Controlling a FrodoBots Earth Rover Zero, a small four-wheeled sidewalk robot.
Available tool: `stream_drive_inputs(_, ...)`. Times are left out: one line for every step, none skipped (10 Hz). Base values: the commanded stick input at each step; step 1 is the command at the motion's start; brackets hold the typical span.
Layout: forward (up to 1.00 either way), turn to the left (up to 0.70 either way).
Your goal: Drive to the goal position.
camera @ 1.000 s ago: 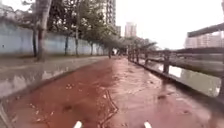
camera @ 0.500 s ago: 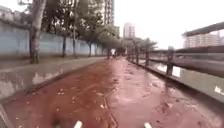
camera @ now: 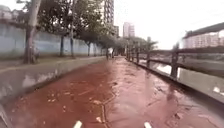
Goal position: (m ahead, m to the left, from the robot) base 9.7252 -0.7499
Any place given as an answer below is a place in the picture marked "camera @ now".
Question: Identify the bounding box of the water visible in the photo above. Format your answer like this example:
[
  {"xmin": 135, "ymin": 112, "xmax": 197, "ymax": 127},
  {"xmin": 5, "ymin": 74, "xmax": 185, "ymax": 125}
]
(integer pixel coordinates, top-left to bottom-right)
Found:
[{"xmin": 138, "ymin": 58, "xmax": 224, "ymax": 98}]

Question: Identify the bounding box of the tall building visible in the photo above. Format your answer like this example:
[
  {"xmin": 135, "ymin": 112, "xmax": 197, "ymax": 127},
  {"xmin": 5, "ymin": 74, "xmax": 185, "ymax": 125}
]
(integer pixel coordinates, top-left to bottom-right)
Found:
[{"xmin": 99, "ymin": 0, "xmax": 120, "ymax": 37}]

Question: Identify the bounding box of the row of trees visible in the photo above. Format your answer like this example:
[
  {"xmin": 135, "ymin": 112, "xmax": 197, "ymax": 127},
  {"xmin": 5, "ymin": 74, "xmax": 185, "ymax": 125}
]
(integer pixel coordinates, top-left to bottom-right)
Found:
[{"xmin": 16, "ymin": 0, "xmax": 128, "ymax": 65}]

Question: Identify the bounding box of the red paved path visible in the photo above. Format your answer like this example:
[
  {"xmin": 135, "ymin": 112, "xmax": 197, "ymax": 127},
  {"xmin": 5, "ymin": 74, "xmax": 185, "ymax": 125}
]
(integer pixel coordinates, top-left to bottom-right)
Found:
[{"xmin": 3, "ymin": 55, "xmax": 224, "ymax": 128}]

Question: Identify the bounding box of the person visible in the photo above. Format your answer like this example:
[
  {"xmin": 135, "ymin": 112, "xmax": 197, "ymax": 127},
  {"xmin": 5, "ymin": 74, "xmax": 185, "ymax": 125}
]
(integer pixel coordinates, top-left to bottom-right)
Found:
[{"xmin": 105, "ymin": 46, "xmax": 115, "ymax": 60}]

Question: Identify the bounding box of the grey concrete edge strip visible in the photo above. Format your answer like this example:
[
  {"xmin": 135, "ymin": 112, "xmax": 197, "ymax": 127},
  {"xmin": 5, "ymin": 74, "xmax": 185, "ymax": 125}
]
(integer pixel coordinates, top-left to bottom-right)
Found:
[{"xmin": 126, "ymin": 58, "xmax": 224, "ymax": 118}]

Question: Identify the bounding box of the robot's own part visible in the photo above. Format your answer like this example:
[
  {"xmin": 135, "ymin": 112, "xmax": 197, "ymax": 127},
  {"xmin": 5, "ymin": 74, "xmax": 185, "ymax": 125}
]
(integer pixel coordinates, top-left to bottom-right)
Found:
[
  {"xmin": 73, "ymin": 120, "xmax": 83, "ymax": 128},
  {"xmin": 143, "ymin": 121, "xmax": 153, "ymax": 128}
]

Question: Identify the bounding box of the pale blue wall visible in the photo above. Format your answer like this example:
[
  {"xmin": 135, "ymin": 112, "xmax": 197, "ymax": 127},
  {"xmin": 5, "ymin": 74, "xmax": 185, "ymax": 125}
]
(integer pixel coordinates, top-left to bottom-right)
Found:
[{"xmin": 0, "ymin": 21, "xmax": 105, "ymax": 60}]

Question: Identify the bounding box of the raised grey pavement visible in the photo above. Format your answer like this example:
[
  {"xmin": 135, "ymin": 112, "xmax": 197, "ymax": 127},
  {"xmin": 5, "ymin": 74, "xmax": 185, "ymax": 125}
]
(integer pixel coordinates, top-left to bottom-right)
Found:
[{"xmin": 0, "ymin": 55, "xmax": 106, "ymax": 72}]

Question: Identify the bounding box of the grey wooden railing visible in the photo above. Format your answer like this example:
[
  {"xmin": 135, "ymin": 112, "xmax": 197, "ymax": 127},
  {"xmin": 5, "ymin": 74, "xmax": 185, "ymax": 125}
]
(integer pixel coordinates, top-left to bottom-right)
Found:
[{"xmin": 124, "ymin": 42, "xmax": 224, "ymax": 81}]

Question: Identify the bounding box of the pale building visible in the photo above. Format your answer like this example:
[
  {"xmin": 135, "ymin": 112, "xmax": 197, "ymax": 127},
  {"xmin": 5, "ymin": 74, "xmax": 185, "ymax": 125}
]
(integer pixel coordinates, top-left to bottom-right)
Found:
[{"xmin": 122, "ymin": 21, "xmax": 136, "ymax": 39}]

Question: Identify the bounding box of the grey concrete kerb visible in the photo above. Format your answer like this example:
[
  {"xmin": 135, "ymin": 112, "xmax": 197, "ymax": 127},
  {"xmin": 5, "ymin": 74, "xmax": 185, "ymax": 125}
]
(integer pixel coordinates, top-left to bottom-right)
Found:
[{"xmin": 0, "ymin": 56, "xmax": 107, "ymax": 105}]

